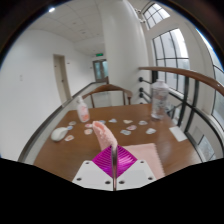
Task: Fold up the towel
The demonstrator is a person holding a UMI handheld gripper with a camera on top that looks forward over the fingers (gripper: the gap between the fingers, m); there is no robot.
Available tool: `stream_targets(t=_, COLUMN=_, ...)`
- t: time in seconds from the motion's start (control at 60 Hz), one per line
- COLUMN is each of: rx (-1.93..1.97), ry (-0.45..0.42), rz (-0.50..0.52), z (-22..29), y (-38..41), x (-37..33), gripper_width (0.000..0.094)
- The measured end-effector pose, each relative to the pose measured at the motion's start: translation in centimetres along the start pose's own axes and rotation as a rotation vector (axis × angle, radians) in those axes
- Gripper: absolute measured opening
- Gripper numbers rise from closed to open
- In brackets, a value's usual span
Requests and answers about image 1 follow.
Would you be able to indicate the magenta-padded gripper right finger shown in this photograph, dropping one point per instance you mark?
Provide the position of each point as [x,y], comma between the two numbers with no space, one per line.
[140,173]

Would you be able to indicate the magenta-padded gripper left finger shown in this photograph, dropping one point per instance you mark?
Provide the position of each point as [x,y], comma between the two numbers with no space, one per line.
[87,173]

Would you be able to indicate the small pastel card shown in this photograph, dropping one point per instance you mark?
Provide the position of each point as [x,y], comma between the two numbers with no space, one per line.
[72,123]
[150,131]
[127,121]
[113,120]
[88,131]
[69,137]
[131,127]
[102,122]
[69,127]
[142,122]
[88,125]
[125,132]

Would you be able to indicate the white rounded object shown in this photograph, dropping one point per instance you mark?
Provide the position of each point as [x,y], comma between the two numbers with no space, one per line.
[59,134]

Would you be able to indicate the white paper sheet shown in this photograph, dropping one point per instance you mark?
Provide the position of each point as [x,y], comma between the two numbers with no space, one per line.
[178,133]

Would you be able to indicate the clear spray bottle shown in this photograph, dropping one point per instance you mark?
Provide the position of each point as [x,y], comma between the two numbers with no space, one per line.
[83,111]

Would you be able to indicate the clear plastic jar with lid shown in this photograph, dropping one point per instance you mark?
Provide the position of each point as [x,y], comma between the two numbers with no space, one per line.
[159,100]

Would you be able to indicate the wooden chair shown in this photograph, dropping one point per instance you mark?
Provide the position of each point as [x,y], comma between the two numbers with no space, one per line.
[110,88]

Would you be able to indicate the white door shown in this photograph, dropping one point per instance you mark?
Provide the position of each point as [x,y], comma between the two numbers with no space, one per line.
[62,80]

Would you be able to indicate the glass double door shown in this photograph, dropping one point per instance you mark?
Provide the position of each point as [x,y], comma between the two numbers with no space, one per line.
[100,70]

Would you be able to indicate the wooden handrail with black posts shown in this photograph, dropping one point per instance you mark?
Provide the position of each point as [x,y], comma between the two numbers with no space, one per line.
[186,75]

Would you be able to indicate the green exit sign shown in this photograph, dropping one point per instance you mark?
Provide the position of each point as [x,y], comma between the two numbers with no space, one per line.
[99,54]

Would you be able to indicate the tall black-framed window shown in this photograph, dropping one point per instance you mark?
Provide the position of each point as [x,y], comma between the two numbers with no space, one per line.
[171,56]

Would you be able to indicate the arched window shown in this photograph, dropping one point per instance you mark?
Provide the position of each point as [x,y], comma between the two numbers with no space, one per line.
[156,14]

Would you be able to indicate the round ceiling light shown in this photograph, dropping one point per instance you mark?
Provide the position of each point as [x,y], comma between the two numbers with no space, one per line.
[51,10]

